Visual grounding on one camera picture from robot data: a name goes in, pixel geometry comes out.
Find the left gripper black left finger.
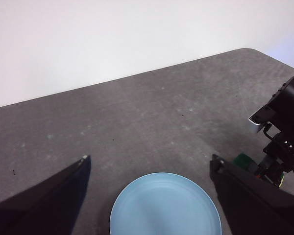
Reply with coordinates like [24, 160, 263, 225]
[0, 154, 92, 235]

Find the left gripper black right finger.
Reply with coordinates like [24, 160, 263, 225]
[209, 153, 294, 235]

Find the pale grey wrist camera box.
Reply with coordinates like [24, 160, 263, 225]
[247, 105, 277, 134]

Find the yellow sponge with green scourer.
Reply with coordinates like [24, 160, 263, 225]
[232, 153, 285, 189]

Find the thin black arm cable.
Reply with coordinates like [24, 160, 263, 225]
[263, 123, 284, 147]

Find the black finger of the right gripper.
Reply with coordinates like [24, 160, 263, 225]
[247, 156, 283, 185]

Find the round light blue plate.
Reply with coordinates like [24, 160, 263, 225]
[109, 172, 221, 235]

